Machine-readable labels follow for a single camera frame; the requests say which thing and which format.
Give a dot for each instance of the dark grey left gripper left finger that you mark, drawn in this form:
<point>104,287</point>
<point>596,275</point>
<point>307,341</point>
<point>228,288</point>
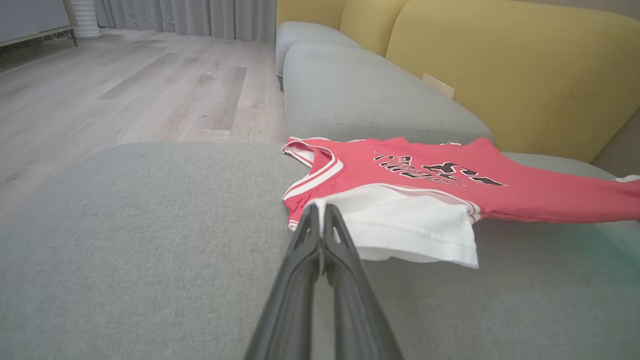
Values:
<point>290,310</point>

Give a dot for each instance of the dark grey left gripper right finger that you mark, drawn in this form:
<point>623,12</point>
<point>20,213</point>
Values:
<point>355,320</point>

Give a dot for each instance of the red jersey with white sleeves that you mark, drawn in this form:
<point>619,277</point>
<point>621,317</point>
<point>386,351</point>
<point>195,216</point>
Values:
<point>525,200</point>

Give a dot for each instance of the large grey sofa seat cushion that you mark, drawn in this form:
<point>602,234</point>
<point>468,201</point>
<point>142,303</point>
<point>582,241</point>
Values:
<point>150,250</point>

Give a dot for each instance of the medium grey sofa seat cushion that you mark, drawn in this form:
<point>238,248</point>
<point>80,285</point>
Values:
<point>370,95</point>

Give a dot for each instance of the beige sofa tag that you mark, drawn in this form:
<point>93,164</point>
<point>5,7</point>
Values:
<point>439,86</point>

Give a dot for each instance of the small grey sofa seat cushion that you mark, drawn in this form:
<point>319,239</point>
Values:
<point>305,35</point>

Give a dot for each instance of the narrow yellow sofa backrest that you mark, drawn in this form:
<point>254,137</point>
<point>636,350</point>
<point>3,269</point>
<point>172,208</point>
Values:
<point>370,22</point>

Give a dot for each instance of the yellow sofa end backrest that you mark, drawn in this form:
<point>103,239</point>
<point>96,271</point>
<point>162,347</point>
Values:
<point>310,10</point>

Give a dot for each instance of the wide yellow sofa backrest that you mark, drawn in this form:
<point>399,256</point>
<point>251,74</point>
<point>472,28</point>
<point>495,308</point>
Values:
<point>525,70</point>

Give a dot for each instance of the grey pleated curtain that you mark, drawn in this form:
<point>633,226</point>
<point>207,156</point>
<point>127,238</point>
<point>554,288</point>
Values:
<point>190,17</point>

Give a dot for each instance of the white ribbed planter pot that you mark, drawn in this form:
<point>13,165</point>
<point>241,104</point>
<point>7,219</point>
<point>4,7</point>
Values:
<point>86,20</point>

